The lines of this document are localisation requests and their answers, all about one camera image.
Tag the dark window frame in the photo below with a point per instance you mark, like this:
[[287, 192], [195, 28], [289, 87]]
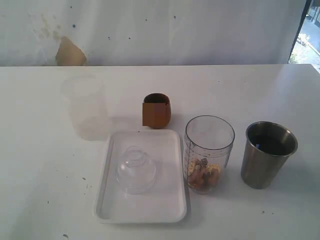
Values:
[[302, 19]]

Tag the translucent plastic container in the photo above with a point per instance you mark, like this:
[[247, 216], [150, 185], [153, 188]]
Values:
[[87, 107]]

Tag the brown wooden cup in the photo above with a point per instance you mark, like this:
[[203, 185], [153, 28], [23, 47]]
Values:
[[156, 111]]

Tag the white plastic tray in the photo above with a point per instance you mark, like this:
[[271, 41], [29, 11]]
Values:
[[165, 202]]

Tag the clear plastic shaker cup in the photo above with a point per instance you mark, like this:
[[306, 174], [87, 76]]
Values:
[[207, 136]]

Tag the clear plastic dome lid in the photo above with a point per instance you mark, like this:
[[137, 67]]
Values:
[[136, 172]]

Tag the stainless steel cup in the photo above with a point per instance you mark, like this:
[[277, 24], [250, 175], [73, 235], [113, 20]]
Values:
[[268, 146]]

